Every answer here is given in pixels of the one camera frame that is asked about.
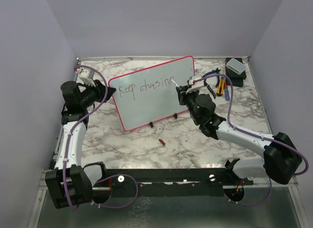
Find white rectangular box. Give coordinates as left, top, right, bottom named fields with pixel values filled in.
left=226, top=58, right=246, bottom=75

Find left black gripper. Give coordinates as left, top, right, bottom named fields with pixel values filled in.
left=80, top=78, right=116, bottom=108

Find pink framed whiteboard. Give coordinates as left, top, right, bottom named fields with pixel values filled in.
left=108, top=56, right=195, bottom=131

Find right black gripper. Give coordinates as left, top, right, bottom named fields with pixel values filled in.
left=177, top=85, right=201, bottom=123

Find blue screwdriver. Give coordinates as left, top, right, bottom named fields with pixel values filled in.
left=224, top=82, right=230, bottom=101

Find black handled pliers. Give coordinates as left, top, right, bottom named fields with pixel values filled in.
left=203, top=79, right=216, bottom=99

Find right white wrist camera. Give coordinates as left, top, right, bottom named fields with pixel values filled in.
left=186, top=75, right=204, bottom=93

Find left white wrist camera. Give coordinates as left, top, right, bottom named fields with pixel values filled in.
left=74, top=68, right=95, bottom=87

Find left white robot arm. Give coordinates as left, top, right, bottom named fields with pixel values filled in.
left=45, top=80, right=116, bottom=209

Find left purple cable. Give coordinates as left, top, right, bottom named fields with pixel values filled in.
left=62, top=65, right=139, bottom=211

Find purple cable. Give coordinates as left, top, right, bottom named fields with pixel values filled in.
left=194, top=73, right=309, bottom=206
left=62, top=65, right=139, bottom=211

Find blue handled pliers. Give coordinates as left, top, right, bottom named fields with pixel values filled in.
left=204, top=68, right=221, bottom=88

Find yellow black utility knife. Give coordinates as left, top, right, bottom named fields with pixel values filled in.
left=216, top=76, right=225, bottom=96

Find black rectangular box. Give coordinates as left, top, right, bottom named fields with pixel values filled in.
left=225, top=57, right=246, bottom=88

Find aluminium frame rail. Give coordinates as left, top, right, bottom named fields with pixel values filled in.
left=45, top=165, right=298, bottom=191

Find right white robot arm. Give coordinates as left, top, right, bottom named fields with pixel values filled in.
left=176, top=86, right=302, bottom=184

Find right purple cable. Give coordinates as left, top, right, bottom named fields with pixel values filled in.
left=194, top=73, right=309, bottom=206

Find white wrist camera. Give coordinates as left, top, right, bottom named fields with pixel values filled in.
left=186, top=75, right=204, bottom=93
left=74, top=68, right=95, bottom=87

